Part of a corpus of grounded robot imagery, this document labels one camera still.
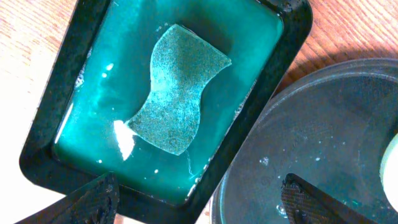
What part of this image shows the white plate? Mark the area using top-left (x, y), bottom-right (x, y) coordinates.
top-left (379, 135), bottom-right (398, 211)

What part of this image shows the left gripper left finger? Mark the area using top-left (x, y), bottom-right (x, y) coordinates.
top-left (17, 172), bottom-right (119, 224)

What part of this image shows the round black tray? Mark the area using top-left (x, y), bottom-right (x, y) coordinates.
top-left (210, 58), bottom-right (397, 223)

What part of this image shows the green sponge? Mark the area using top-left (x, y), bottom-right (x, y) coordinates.
top-left (126, 24), bottom-right (232, 156)

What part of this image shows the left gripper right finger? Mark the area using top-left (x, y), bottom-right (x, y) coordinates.
top-left (281, 173), bottom-right (375, 224)

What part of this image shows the black rectangular water tray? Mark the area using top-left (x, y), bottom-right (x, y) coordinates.
top-left (19, 0), bottom-right (312, 223)

